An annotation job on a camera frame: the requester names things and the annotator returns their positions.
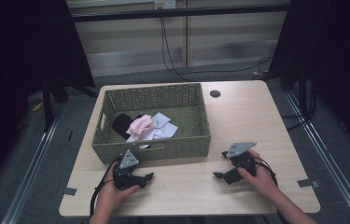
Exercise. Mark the green woven basket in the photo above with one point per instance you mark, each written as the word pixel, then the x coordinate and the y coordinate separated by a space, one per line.
pixel 188 124

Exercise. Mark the black metal stand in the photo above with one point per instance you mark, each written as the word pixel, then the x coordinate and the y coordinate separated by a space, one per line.
pixel 47 102
pixel 302 90

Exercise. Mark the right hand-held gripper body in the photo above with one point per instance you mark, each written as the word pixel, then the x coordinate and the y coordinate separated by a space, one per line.
pixel 241 155

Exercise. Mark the grey tape piece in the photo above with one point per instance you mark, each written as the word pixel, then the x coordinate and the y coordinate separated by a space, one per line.
pixel 68 191
pixel 308 183

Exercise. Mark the person's right hand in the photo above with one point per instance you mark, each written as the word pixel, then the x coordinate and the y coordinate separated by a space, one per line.
pixel 261 180

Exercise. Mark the pink cloth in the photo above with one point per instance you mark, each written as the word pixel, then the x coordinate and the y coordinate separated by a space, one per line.
pixel 140 127

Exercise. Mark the metal floor rail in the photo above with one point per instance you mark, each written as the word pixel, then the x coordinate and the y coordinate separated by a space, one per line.
pixel 29 174
pixel 328 155

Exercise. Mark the dark curtain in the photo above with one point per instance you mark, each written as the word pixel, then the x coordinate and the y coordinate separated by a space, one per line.
pixel 334 62
pixel 17 77

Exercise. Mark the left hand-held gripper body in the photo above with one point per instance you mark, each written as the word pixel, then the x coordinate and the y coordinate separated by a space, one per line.
pixel 126 169

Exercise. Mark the person's left hand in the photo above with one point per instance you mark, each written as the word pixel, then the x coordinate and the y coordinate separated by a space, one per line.
pixel 110 196

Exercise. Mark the black horizontal bar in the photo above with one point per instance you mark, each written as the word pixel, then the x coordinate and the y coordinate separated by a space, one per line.
pixel 179 13

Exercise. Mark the black cloth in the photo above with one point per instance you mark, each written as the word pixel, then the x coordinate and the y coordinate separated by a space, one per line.
pixel 121 124

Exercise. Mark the white cloth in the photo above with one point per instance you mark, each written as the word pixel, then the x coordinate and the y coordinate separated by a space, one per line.
pixel 166 127

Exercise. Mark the yellow floor tag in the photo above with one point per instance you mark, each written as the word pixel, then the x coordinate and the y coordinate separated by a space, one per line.
pixel 37 106

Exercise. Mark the white wall socket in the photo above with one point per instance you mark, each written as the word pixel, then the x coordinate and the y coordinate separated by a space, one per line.
pixel 165 4

